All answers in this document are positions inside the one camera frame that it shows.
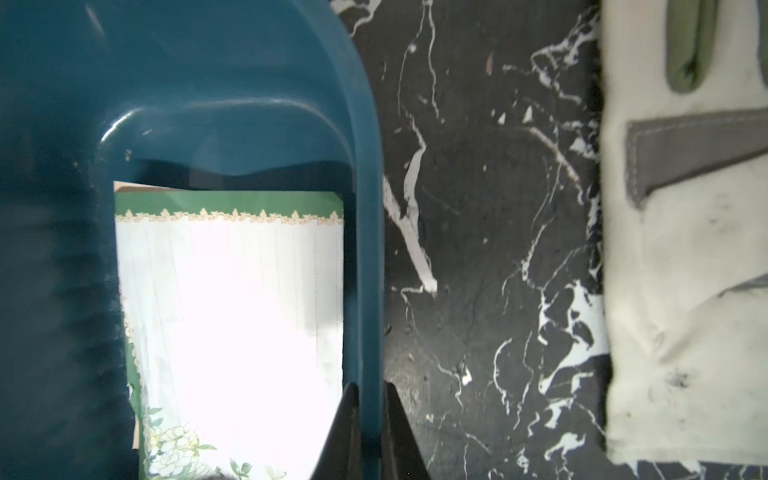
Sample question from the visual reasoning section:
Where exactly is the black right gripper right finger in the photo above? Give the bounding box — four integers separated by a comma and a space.
381, 382, 431, 480

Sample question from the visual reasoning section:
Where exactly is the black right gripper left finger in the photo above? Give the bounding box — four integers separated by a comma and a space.
310, 383, 362, 480

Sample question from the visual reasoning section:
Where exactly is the green bordered stationery paper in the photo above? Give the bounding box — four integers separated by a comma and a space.
115, 190, 344, 479

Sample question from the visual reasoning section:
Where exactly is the teal plastic storage box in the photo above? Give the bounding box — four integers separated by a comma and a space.
1, 1, 385, 479

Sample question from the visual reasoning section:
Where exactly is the beige stationery paper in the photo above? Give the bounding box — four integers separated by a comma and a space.
113, 181, 173, 193

